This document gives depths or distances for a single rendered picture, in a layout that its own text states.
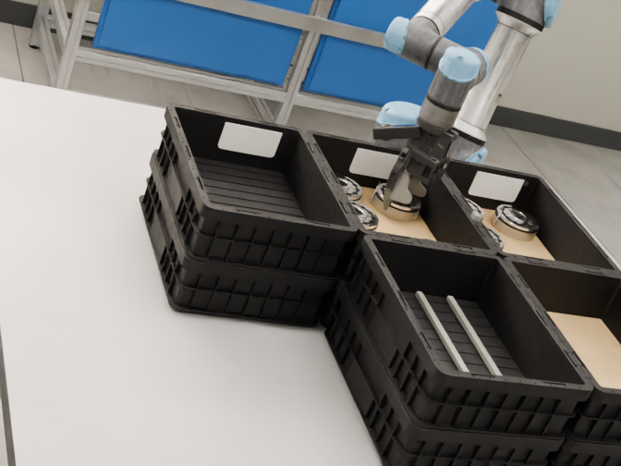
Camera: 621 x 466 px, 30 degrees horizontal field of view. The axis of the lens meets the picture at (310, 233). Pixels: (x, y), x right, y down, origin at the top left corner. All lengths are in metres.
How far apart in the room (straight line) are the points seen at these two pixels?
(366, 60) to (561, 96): 1.78
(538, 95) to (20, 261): 4.07
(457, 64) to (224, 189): 0.52
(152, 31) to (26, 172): 1.77
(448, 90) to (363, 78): 2.11
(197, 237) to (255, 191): 0.32
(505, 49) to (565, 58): 3.14
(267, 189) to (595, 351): 0.72
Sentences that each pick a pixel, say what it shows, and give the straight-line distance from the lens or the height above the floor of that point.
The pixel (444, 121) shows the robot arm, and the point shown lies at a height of 1.08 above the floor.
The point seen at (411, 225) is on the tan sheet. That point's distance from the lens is 2.44.
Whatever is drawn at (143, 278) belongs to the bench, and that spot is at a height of 0.70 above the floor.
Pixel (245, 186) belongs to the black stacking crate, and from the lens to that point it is 2.33.
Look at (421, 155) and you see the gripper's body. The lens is 2.35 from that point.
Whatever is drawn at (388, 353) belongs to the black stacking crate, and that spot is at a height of 0.84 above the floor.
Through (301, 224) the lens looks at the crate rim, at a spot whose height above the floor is 0.93.
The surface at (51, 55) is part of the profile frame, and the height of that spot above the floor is 0.13.
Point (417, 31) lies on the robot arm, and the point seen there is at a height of 1.19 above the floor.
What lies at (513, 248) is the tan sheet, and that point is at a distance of 2.55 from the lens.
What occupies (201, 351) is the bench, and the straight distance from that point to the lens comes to 2.04.
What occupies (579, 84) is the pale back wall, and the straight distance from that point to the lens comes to 5.95.
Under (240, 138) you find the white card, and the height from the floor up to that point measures 0.89.
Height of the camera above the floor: 1.85
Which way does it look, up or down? 27 degrees down
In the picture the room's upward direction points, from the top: 22 degrees clockwise
